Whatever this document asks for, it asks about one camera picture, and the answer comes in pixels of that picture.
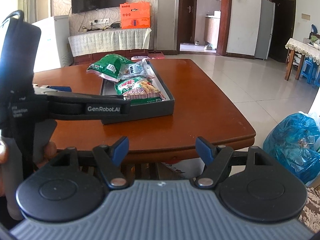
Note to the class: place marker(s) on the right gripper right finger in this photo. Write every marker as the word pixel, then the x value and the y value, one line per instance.
pixel 220 159

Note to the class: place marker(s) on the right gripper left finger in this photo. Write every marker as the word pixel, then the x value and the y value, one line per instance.
pixel 97 169

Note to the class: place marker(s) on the green red cracker packet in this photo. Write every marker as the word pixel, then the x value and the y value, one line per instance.
pixel 139 90

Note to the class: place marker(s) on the green snack bag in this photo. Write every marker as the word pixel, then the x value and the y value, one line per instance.
pixel 108 67

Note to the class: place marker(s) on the clear nut snack bag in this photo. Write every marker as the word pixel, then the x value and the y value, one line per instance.
pixel 136 69

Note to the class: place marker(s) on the left hand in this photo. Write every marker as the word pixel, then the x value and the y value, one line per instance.
pixel 49 152

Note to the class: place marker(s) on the blue cardboard box tray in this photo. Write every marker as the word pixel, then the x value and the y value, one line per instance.
pixel 142 111

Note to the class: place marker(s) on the white chest freezer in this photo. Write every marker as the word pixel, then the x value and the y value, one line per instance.
pixel 54 50

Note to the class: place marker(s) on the blue plastic bag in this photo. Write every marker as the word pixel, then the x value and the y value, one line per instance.
pixel 294 143

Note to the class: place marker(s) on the tv cabinet with lace cloth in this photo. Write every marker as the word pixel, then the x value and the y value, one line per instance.
pixel 93 45

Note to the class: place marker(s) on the purple detergent bottle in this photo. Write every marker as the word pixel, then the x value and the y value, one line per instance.
pixel 138 58

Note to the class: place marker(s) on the blue plastic stool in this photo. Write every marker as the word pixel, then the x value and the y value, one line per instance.
pixel 310 70

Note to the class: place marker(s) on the dining table with cloth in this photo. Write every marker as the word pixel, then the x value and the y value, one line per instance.
pixel 306 50

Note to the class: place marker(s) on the orange cardboard box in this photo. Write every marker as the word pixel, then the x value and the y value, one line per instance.
pixel 135 15

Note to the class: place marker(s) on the grey refrigerator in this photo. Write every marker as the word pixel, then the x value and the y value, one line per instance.
pixel 265 30

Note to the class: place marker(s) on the white wall power strip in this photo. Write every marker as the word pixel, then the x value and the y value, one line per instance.
pixel 102 21

